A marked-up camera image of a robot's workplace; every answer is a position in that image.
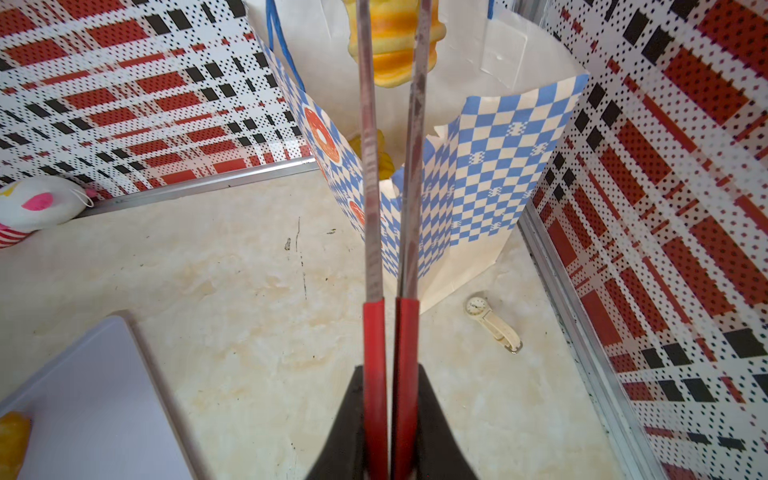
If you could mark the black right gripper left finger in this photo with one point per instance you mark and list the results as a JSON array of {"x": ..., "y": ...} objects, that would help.
[{"x": 343, "y": 454}]

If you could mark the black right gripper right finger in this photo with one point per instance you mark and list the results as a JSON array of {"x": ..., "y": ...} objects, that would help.
[{"x": 438, "y": 456}]

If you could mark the steel tongs red handles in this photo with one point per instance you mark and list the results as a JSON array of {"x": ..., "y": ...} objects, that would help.
[{"x": 392, "y": 244}]

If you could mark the fake croissant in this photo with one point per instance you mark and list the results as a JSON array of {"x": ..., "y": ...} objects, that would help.
[{"x": 15, "y": 436}]

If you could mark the ridged fake bread roll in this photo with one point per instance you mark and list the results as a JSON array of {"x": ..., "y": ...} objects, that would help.
[{"x": 393, "y": 26}]

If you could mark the blue checkered paper bag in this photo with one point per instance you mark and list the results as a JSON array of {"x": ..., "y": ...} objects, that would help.
[{"x": 500, "y": 94}]

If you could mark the cream wristwatch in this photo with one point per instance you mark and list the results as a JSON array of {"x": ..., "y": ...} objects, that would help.
[{"x": 480, "y": 310}]

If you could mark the lilac plastic tray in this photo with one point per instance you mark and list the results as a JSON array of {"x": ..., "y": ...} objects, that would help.
[{"x": 96, "y": 413}]

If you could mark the pink white plush toy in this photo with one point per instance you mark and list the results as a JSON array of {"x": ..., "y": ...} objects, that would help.
[{"x": 38, "y": 203}]

